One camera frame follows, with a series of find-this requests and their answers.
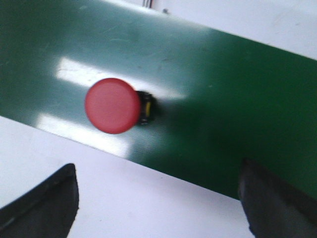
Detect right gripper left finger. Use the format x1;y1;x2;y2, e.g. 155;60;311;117
0;163;79;238

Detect cables beyond belt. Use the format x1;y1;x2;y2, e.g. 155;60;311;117
141;0;169;14

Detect green conveyor belt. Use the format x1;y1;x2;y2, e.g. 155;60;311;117
0;0;317;198

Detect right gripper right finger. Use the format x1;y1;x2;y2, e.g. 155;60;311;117
238;159;317;238

